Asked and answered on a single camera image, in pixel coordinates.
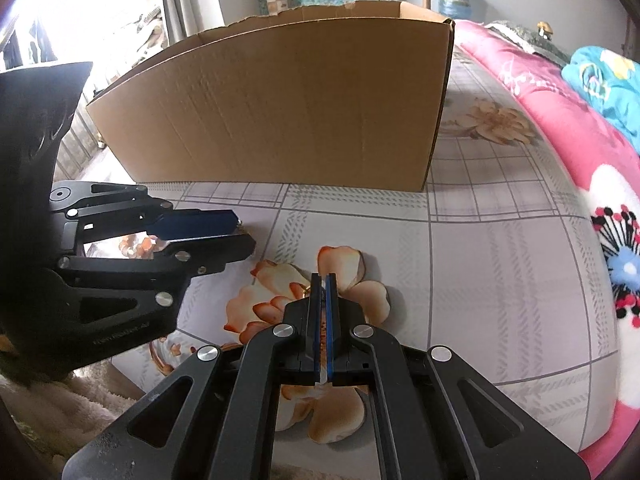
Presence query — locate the grey window curtain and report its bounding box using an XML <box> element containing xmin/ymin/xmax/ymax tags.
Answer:
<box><xmin>160</xmin><ymin>0</ymin><xmax>226</xmax><ymax>43</ymax></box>

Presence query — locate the grey lace cloth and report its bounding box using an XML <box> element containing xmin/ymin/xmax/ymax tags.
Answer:
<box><xmin>487</xmin><ymin>20</ymin><xmax>571</xmax><ymax>61</ymax></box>

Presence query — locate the white fluffy blanket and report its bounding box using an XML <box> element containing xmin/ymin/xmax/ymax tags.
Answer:
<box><xmin>0</xmin><ymin>360</ymin><xmax>146</xmax><ymax>461</ymax></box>

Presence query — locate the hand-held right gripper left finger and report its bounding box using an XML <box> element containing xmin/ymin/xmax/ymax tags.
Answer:
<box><xmin>62</xmin><ymin>272</ymin><xmax>323</xmax><ymax>480</ymax></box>

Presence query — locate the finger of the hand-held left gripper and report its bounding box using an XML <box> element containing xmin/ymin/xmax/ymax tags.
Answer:
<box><xmin>44</xmin><ymin>231</ymin><xmax>257</xmax><ymax>362</ymax></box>
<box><xmin>50</xmin><ymin>182</ymin><xmax>241</xmax><ymax>252</ymax></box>

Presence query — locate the pink floral quilt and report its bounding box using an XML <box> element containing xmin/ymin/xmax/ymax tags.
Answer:
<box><xmin>452</xmin><ymin>19</ymin><xmax>640</xmax><ymax>480</ymax></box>

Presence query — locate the blue floral blanket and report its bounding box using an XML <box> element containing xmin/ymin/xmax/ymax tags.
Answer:
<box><xmin>561</xmin><ymin>45</ymin><xmax>640</xmax><ymax>153</ymax></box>

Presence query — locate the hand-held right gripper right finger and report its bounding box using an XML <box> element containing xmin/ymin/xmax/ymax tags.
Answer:
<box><xmin>325</xmin><ymin>272</ymin><xmax>586</xmax><ymax>480</ymax></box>

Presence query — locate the large brown cardboard box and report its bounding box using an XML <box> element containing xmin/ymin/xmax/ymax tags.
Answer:
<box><xmin>86</xmin><ymin>1</ymin><xmax>457</xmax><ymax>193</ymax></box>

